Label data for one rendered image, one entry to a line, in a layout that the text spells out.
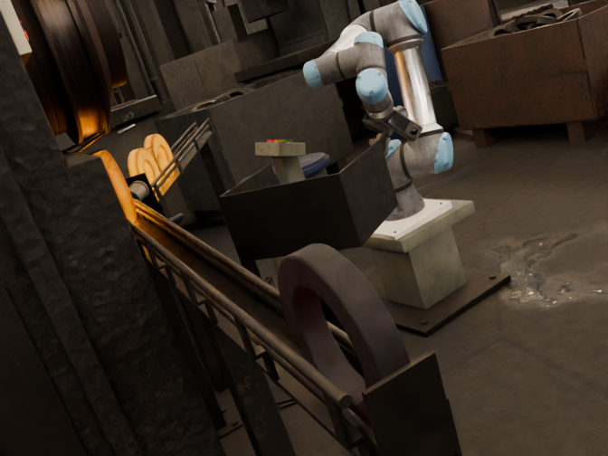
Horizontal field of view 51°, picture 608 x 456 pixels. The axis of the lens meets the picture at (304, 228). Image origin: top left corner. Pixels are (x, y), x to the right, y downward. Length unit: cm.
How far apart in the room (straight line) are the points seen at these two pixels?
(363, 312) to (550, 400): 114
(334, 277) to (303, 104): 361
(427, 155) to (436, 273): 40
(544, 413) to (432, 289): 67
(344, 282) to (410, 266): 152
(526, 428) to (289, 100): 291
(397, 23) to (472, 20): 314
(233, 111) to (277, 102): 33
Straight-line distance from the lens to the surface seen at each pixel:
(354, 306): 54
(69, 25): 141
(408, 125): 179
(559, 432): 155
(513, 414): 162
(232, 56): 553
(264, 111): 393
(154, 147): 218
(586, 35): 351
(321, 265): 56
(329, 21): 544
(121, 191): 154
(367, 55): 168
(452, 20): 512
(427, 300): 211
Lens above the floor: 95
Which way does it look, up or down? 16 degrees down
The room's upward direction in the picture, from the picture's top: 19 degrees counter-clockwise
